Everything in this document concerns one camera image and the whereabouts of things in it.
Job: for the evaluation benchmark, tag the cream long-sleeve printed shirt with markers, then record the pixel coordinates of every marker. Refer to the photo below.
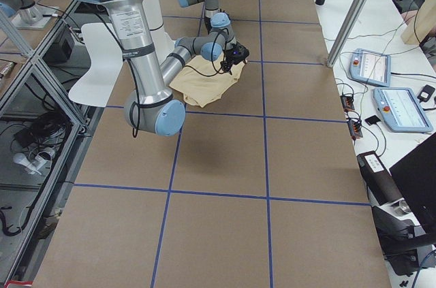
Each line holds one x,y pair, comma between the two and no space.
199,83

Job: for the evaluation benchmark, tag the far blue teach pendant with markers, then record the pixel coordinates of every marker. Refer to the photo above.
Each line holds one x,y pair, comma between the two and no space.
370,67

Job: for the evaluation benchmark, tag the blue teach pendant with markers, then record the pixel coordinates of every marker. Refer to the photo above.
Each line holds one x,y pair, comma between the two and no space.
370,67
400,110

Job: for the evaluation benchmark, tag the white plastic chair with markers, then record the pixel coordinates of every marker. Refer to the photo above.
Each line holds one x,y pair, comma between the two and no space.
95,86

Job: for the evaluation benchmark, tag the near blue teach pendant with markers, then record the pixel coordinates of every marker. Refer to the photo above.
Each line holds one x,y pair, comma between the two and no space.
400,110

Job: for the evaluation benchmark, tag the small black device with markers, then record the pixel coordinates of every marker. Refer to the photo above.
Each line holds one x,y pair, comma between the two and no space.
425,93

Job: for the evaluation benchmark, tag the black monitor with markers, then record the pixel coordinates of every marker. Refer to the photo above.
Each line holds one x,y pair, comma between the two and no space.
414,175

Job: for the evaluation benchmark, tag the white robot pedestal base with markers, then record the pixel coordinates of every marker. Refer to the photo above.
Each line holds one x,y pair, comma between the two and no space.
162,41

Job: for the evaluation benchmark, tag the aluminium frame post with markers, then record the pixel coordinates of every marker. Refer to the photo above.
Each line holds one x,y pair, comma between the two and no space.
345,30

